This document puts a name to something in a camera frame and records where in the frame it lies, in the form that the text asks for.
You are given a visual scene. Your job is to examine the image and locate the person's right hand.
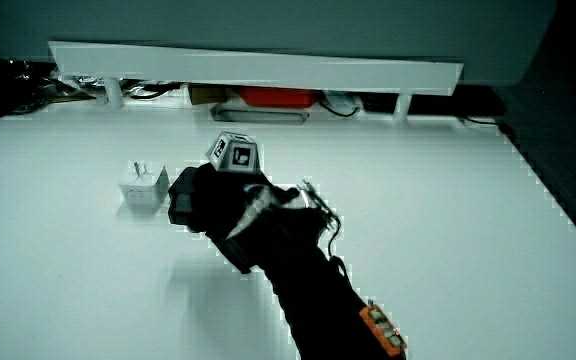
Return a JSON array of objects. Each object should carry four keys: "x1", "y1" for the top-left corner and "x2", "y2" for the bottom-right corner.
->
[{"x1": 167, "y1": 131, "x2": 342, "y2": 275}]

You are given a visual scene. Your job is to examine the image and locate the white charger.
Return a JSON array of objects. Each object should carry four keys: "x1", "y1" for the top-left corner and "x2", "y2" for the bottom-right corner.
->
[{"x1": 117, "y1": 159, "x2": 172, "y2": 211}]

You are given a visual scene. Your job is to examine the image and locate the grey flat tray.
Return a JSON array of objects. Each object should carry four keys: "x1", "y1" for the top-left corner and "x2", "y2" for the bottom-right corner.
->
[{"x1": 210, "y1": 103, "x2": 311, "y2": 126}]

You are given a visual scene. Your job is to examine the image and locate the brown cardboard box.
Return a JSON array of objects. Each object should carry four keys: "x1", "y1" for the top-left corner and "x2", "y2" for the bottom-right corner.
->
[{"x1": 188, "y1": 84, "x2": 230, "y2": 107}]

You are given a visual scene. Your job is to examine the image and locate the red box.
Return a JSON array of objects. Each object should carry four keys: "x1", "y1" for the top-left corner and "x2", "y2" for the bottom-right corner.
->
[{"x1": 237, "y1": 86, "x2": 320, "y2": 110}]

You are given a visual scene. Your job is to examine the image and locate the white desk shelf riser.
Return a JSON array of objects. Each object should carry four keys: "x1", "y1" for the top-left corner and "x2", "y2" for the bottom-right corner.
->
[{"x1": 47, "y1": 40, "x2": 465, "y2": 124}]

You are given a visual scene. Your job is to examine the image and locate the orange wrist tracker device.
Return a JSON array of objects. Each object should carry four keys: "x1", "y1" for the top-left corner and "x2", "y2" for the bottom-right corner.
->
[{"x1": 358, "y1": 301, "x2": 410, "y2": 359}]

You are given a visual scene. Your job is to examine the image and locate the shiny black crumpled bag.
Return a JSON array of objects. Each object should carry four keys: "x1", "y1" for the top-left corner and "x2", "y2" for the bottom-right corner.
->
[{"x1": 0, "y1": 54, "x2": 60, "y2": 122}]

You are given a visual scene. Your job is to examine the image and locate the black cable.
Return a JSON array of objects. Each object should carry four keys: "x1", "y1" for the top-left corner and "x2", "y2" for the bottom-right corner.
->
[
  {"x1": 123, "y1": 81, "x2": 185, "y2": 101},
  {"x1": 317, "y1": 99, "x2": 362, "y2": 119},
  {"x1": 459, "y1": 115, "x2": 500, "y2": 127}
]

